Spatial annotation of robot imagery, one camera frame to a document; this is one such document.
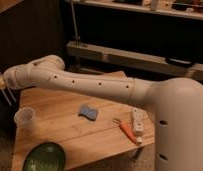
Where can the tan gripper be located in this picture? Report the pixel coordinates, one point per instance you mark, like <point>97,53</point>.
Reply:
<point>3,86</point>

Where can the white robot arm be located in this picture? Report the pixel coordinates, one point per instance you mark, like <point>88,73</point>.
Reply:
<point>177,104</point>

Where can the white ceramic cup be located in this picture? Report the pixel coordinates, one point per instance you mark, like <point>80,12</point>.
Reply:
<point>25,118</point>

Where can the green bowl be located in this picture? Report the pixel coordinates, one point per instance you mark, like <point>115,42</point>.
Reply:
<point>47,156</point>

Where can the blue sponge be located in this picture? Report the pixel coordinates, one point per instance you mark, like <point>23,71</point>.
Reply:
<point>88,112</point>

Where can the wooden table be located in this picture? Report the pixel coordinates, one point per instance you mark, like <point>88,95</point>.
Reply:
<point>57,120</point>

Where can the metal vertical pole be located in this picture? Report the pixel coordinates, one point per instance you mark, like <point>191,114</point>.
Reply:
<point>77,38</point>

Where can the orange carrot toy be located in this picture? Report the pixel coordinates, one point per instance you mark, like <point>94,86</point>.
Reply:
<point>126,129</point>

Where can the white remote controller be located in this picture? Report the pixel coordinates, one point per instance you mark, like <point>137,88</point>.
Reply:
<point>138,127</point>

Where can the metal shelf beam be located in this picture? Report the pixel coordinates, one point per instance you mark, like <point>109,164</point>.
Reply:
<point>132,59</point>

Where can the black handle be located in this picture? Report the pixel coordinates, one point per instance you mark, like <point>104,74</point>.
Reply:
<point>180,63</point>

